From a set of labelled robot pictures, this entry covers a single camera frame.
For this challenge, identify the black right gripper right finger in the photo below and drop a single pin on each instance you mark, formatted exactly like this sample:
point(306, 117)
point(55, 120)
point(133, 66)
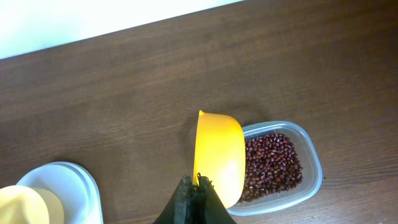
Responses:
point(208, 208)

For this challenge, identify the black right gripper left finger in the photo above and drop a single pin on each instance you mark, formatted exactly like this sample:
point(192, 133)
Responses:
point(179, 208)

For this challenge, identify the yellow measuring scoop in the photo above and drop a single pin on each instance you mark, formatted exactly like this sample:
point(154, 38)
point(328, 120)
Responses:
point(220, 155)

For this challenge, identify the red adzuki beans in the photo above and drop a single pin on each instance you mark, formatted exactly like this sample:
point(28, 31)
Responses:
point(272, 166)

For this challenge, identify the white digital kitchen scale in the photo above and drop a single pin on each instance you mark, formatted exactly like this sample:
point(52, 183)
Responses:
point(74, 186)

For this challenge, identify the yellow plastic bowl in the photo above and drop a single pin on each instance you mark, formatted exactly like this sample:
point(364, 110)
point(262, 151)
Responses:
point(25, 205)

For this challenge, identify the clear plastic container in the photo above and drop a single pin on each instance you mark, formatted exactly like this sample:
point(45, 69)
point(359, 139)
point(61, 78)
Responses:
point(312, 170)

